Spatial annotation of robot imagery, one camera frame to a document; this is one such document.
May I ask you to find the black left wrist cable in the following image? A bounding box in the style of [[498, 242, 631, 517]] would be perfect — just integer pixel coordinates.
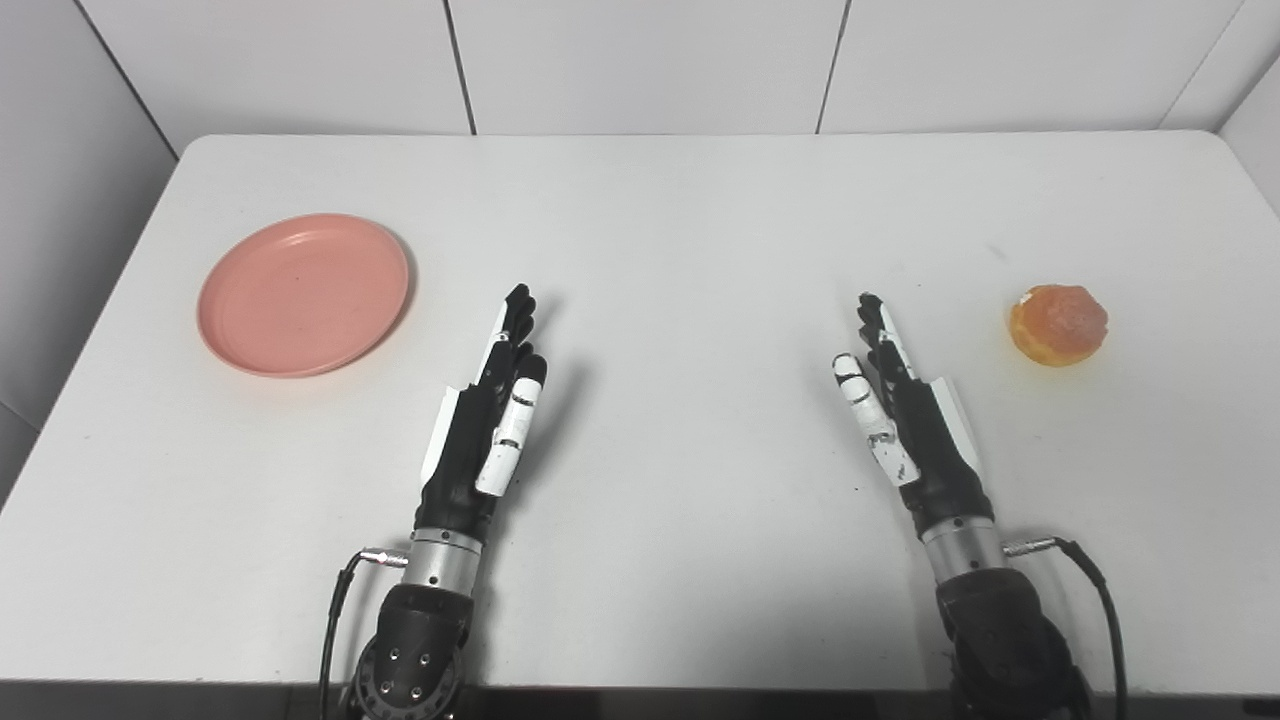
[[318, 547, 411, 720]]

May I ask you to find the pink round plate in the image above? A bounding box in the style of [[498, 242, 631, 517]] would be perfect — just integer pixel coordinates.
[[196, 212, 412, 379]]

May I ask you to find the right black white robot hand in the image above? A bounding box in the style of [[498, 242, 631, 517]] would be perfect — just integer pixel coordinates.
[[832, 292, 997, 542]]

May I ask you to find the orange cream puff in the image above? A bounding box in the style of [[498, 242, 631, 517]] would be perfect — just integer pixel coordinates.
[[1008, 284, 1110, 368]]

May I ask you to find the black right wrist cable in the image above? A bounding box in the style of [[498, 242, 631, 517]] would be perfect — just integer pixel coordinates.
[[1003, 537, 1129, 720]]

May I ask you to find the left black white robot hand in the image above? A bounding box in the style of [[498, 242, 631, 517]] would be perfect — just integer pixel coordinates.
[[414, 284, 549, 544]]

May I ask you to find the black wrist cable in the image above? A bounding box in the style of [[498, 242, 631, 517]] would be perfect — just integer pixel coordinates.
[[1003, 537, 1129, 720], [318, 547, 411, 720]]

